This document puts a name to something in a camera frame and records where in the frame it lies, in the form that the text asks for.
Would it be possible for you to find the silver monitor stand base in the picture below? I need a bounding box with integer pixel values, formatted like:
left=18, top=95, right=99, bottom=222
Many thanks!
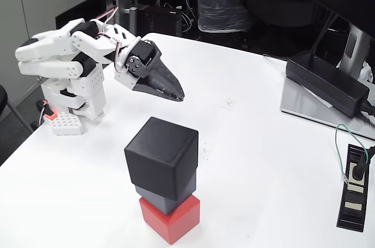
left=280, top=76, right=375, bottom=140

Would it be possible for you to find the black computer tower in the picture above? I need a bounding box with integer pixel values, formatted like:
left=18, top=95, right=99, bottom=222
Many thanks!
left=136, top=4, right=184, bottom=38

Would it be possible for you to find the black power plug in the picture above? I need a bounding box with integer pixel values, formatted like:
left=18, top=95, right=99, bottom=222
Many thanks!
left=350, top=145, right=375, bottom=181

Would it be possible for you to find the grey cube block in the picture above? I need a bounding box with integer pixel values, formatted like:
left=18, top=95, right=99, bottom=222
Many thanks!
left=134, top=168, right=197, bottom=216

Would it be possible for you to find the red cube block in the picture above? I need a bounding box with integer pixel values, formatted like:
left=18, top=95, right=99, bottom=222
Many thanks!
left=138, top=195, right=202, bottom=245

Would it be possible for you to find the black power adapter brick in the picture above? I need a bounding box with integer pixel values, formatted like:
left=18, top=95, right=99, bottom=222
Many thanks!
left=285, top=50, right=370, bottom=118

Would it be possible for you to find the silver monitor stand neck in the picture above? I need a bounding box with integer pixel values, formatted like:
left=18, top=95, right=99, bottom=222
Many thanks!
left=336, top=23, right=373, bottom=80

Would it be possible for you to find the black power strip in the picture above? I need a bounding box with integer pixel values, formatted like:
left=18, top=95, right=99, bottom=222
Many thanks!
left=336, top=143, right=371, bottom=233

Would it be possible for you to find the red white arm cable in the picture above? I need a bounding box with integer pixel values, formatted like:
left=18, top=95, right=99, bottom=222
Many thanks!
left=90, top=6, right=129, bottom=74

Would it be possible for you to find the black chair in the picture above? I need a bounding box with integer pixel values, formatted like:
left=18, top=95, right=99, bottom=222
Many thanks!
left=0, top=84, right=35, bottom=134

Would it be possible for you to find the black adapter cable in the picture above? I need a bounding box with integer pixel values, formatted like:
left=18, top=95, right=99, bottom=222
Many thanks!
left=359, top=98, right=375, bottom=117

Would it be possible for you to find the green thin cable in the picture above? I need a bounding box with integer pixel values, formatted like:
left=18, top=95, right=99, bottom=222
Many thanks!
left=335, top=123, right=369, bottom=184

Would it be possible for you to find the crumpled white plastic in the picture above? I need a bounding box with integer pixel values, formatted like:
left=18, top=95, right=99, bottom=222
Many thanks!
left=357, top=60, right=375, bottom=84

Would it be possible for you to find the bin with plastic bag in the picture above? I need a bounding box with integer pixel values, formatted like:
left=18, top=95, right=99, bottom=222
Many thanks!
left=192, top=0, right=254, bottom=33

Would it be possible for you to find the black cube block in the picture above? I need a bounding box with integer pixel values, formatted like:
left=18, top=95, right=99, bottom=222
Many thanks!
left=124, top=116, right=199, bottom=201

